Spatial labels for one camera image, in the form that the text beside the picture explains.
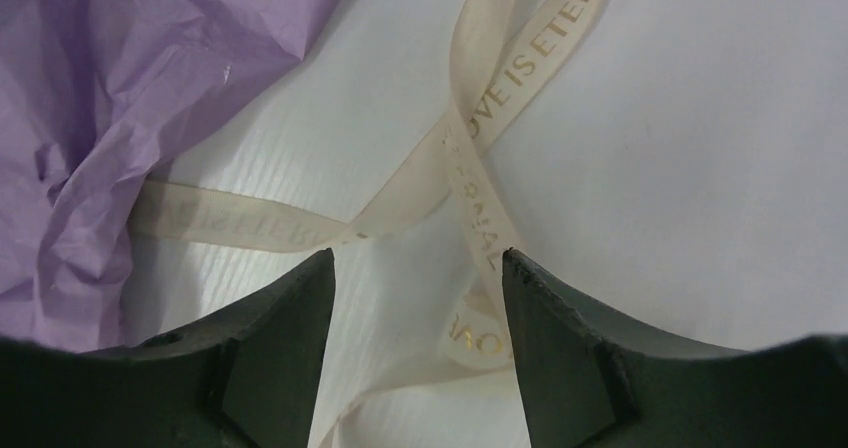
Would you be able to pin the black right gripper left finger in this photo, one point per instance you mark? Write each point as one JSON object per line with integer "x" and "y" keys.
{"x": 246, "y": 375}

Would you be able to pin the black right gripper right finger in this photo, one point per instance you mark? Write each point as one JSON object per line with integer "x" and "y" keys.
{"x": 592, "y": 376}

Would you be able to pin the purple paper flower bouquet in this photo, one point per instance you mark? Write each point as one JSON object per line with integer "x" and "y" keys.
{"x": 94, "y": 95}

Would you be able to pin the cream printed ribbon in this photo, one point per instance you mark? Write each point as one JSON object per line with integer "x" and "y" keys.
{"x": 494, "y": 76}

